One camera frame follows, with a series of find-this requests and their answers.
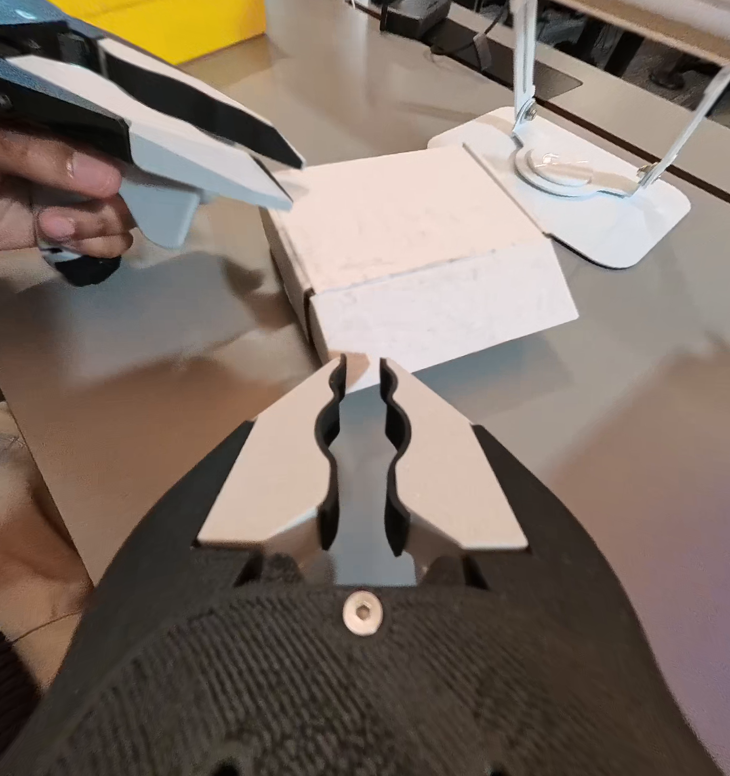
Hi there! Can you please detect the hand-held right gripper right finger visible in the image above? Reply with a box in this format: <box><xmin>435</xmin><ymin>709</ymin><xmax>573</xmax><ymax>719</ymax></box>
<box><xmin>379</xmin><ymin>358</ymin><xmax>529</xmax><ymax>557</ymax></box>

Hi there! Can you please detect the white cardboard mailer box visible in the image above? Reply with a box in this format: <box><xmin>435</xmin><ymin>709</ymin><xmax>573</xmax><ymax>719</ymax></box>
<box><xmin>261</xmin><ymin>144</ymin><xmax>579</xmax><ymax>395</ymax></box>

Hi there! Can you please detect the person's left hand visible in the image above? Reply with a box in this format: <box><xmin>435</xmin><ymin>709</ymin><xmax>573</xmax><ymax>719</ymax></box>
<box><xmin>0</xmin><ymin>124</ymin><xmax>138</xmax><ymax>258</ymax></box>

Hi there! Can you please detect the grey desk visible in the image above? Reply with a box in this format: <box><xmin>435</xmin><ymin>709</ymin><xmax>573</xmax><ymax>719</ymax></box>
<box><xmin>0</xmin><ymin>0</ymin><xmax>730</xmax><ymax>776</ymax></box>

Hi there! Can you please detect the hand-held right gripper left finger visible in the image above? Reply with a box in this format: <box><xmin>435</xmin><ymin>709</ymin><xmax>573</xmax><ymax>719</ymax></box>
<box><xmin>197</xmin><ymin>354</ymin><xmax>349</xmax><ymax>557</ymax></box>

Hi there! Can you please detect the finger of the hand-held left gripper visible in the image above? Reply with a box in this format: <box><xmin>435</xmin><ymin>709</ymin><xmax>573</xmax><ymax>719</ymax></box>
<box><xmin>98</xmin><ymin>38</ymin><xmax>306</xmax><ymax>171</ymax></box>
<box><xmin>4</xmin><ymin>55</ymin><xmax>294</xmax><ymax>249</ymax></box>

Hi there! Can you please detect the yellow plastic bin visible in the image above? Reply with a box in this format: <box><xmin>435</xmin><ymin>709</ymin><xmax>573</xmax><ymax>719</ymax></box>
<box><xmin>50</xmin><ymin>0</ymin><xmax>267</xmax><ymax>66</ymax></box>

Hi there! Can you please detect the person's leg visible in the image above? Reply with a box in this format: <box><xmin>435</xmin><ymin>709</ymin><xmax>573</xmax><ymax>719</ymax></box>
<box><xmin>0</xmin><ymin>400</ymin><xmax>94</xmax><ymax>692</ymax></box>

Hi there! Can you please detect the black desk box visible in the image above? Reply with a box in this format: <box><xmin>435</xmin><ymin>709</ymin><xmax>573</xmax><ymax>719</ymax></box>
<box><xmin>380</xmin><ymin>0</ymin><xmax>450</xmax><ymax>34</ymax></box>

